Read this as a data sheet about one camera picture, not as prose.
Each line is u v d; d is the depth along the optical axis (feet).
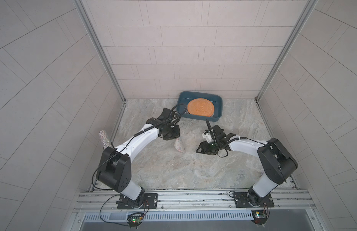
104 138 2.28
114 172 1.37
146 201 2.30
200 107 3.56
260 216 2.23
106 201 2.32
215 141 2.33
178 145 2.59
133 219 2.11
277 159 1.59
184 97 3.75
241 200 2.33
